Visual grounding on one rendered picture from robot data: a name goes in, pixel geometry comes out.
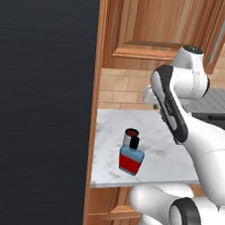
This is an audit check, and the wooden wall cupboard door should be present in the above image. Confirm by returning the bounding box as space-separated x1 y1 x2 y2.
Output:
99 0 225 84

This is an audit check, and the black fridge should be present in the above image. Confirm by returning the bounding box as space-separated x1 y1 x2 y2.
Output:
0 0 111 225

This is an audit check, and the grey cupboard door handle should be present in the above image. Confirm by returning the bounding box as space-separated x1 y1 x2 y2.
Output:
207 3 225 66

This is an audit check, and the grey cup with dark drink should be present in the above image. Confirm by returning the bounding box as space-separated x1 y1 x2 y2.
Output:
121 126 142 150

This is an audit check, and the blue bottle with red label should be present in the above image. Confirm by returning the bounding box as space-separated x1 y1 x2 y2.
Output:
116 134 149 178

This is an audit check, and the wooden drawer front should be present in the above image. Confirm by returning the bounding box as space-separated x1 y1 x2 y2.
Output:
86 180 145 224

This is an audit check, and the black microwave door handle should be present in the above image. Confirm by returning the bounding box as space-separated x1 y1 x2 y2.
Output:
207 112 225 123

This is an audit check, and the grey microwave oven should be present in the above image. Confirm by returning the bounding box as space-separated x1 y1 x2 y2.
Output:
179 84 225 144

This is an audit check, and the wooden cupboard side panel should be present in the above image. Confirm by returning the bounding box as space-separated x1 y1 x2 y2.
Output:
70 0 115 225

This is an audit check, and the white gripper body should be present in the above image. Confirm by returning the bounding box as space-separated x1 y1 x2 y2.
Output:
141 83 165 108

